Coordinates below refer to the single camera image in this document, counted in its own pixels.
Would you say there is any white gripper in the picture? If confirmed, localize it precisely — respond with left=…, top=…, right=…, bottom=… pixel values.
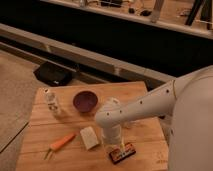
left=101, top=125, right=125, bottom=154

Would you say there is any black orange eraser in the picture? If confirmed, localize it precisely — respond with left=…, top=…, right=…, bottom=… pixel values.
left=109, top=143, right=136, bottom=164

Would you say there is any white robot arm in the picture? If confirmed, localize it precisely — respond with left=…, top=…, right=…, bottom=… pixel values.
left=95, top=65, right=213, bottom=171

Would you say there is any white sponge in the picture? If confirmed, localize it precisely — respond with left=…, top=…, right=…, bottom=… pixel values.
left=80, top=126, right=99, bottom=150

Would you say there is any wooden board table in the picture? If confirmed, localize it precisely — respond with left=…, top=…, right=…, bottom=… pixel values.
left=16, top=81, right=168, bottom=171

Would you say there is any dark red bowl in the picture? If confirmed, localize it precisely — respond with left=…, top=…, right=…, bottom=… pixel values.
left=73, top=91, right=98, bottom=113

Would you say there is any orange carrot toy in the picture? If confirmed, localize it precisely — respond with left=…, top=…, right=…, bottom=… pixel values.
left=45, top=133, right=76, bottom=158

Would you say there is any black bag on floor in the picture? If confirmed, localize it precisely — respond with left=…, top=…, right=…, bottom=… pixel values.
left=34, top=62, right=73, bottom=87

